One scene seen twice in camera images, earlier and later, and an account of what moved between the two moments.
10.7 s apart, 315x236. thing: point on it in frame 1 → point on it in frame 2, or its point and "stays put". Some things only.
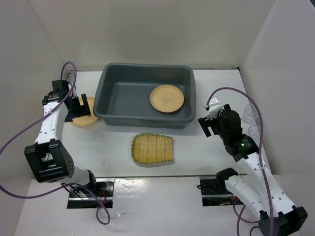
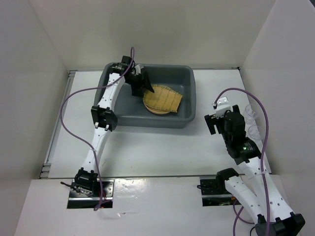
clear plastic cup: x=250 y=117 stays put
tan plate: x=166 y=98 → x=155 y=110
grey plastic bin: x=123 y=90 stays put
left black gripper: x=82 y=110 → x=144 y=83
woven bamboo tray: x=150 y=148 → x=163 y=98
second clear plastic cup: x=255 y=132 stays put
